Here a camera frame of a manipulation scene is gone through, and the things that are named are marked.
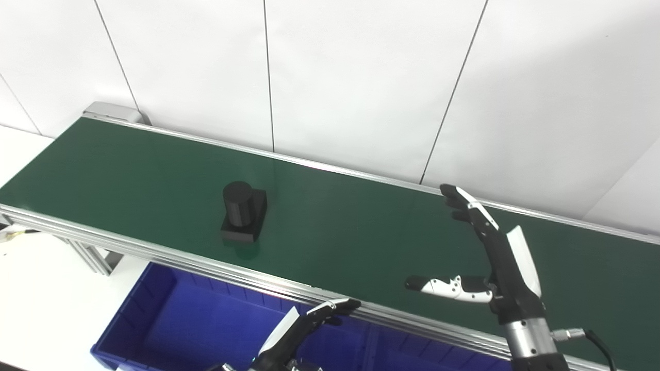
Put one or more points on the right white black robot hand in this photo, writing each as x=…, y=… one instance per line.
x=510, y=283

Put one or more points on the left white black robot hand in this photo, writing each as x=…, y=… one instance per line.
x=289, y=345

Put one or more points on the black cylinder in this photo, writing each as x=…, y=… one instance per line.
x=242, y=211

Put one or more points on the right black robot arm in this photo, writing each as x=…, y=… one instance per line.
x=531, y=345

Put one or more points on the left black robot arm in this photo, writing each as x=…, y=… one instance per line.
x=227, y=368

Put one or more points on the blue plastic bin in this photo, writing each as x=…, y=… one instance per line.
x=412, y=358
x=196, y=324

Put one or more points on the green conveyor belt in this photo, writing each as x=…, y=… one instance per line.
x=361, y=226

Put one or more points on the aluminium conveyor support leg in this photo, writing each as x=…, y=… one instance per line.
x=93, y=255

